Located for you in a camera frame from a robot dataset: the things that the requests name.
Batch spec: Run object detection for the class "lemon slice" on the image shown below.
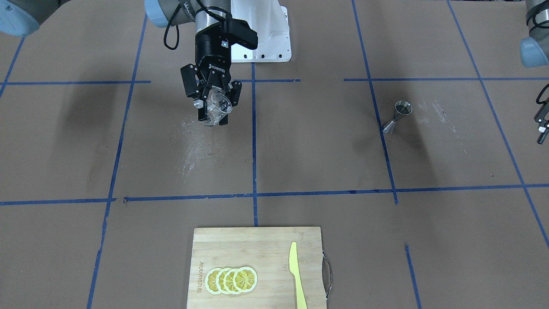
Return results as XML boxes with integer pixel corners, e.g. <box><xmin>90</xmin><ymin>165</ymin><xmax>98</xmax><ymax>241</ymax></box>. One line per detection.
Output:
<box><xmin>223</xmin><ymin>268</ymin><xmax>239</xmax><ymax>295</ymax></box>
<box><xmin>215</xmin><ymin>267</ymin><xmax>230</xmax><ymax>294</ymax></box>
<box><xmin>233</xmin><ymin>267</ymin><xmax>258</xmax><ymax>293</ymax></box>
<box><xmin>205</xmin><ymin>267</ymin><xmax>221</xmax><ymax>295</ymax></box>

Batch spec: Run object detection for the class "yellow plastic knife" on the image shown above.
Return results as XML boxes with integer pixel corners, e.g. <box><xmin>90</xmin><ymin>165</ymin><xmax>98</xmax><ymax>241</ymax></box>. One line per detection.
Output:
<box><xmin>288</xmin><ymin>241</ymin><xmax>308</xmax><ymax>309</ymax></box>

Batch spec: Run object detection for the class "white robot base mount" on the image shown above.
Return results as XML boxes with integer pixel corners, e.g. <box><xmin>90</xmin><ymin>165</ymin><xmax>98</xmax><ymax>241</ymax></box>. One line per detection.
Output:
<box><xmin>231</xmin><ymin>0</ymin><xmax>292</xmax><ymax>63</ymax></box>

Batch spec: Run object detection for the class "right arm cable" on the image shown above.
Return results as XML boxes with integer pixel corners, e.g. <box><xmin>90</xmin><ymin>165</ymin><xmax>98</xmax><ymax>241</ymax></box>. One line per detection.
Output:
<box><xmin>163</xmin><ymin>0</ymin><xmax>202</xmax><ymax>50</ymax></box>

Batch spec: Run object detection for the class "lemon slice front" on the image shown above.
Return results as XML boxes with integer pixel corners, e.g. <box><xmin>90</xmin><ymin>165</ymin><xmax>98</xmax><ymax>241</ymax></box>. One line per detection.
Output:
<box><xmin>233</xmin><ymin>267</ymin><xmax>258</xmax><ymax>293</ymax></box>

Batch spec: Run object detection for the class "steel jigger measuring cup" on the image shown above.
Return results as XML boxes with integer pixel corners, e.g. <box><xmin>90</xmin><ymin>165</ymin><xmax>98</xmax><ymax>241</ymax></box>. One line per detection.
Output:
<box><xmin>382</xmin><ymin>100</ymin><xmax>413</xmax><ymax>134</ymax></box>

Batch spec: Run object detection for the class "clear glass cup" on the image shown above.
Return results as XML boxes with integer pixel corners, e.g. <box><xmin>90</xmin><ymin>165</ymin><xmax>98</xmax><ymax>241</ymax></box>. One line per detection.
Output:
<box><xmin>202</xmin><ymin>92</ymin><xmax>233</xmax><ymax>126</ymax></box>

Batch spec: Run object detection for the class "bamboo cutting board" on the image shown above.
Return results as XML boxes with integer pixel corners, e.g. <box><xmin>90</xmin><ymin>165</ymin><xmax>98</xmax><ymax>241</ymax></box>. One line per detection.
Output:
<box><xmin>187</xmin><ymin>227</ymin><xmax>327</xmax><ymax>309</ymax></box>

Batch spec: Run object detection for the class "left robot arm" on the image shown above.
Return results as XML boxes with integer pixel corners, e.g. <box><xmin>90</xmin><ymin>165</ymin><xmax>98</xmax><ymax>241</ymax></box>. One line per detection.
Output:
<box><xmin>519</xmin><ymin>0</ymin><xmax>549</xmax><ymax>145</ymax></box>

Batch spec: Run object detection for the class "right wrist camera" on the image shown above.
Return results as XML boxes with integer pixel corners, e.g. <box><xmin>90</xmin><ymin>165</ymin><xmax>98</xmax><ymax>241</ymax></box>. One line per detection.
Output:
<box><xmin>221</xmin><ymin>19</ymin><xmax>259</xmax><ymax>50</ymax></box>

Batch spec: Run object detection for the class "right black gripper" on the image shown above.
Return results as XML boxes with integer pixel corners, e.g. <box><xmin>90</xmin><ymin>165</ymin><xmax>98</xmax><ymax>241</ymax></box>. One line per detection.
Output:
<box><xmin>180</xmin><ymin>33</ymin><xmax>242</xmax><ymax>126</ymax></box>

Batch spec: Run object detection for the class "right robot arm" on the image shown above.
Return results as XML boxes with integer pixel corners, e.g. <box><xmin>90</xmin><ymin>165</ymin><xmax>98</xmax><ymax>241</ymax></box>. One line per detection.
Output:
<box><xmin>144</xmin><ymin>0</ymin><xmax>258</xmax><ymax>127</ymax></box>

